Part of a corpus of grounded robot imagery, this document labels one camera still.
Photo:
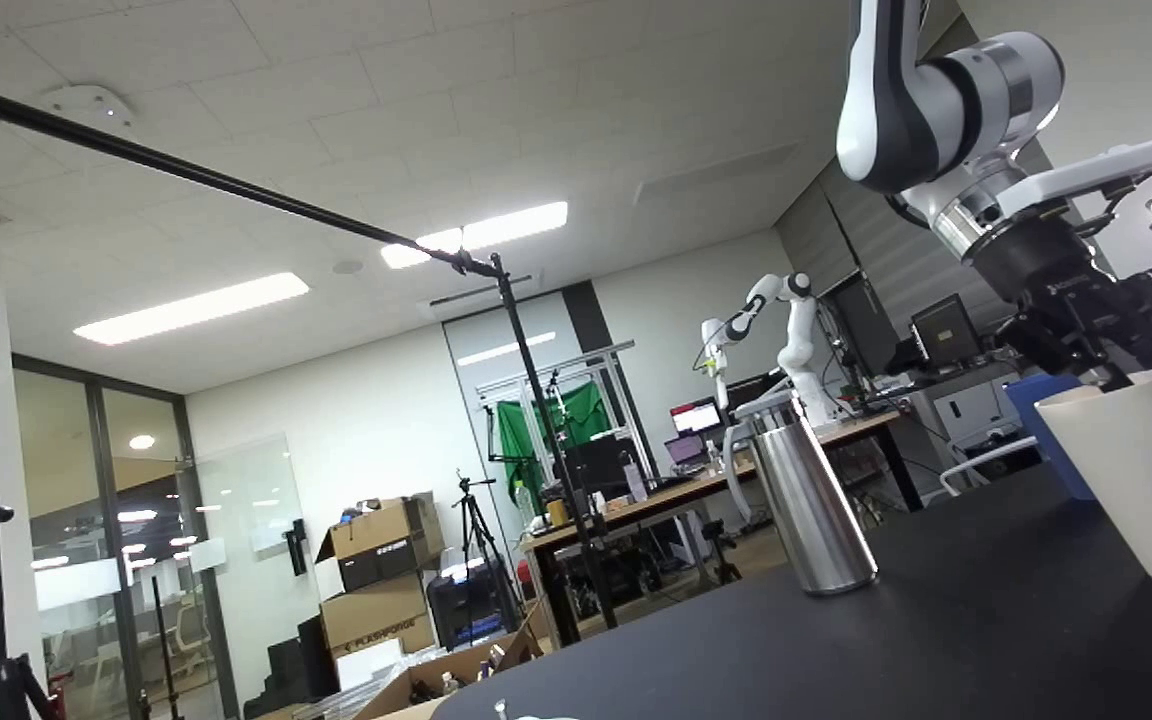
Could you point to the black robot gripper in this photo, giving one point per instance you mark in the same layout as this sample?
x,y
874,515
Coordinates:
x,y
1068,318

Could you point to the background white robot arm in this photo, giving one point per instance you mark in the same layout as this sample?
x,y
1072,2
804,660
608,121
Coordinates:
x,y
789,342

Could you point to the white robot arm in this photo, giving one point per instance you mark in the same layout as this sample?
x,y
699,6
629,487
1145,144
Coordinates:
x,y
946,143

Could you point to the cardboard boxes stack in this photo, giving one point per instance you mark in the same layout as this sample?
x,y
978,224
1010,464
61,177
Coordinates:
x,y
387,548

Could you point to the black computer monitor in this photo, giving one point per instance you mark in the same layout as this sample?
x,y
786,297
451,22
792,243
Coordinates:
x,y
946,332

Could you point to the stainless steel thermos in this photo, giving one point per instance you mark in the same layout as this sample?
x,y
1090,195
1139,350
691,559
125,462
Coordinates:
x,y
808,506

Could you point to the wooden background desk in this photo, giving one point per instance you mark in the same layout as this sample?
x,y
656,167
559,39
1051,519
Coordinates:
x,y
685,495

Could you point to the black boom pole stand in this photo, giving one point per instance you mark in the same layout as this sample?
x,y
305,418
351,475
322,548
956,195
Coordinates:
x,y
305,210

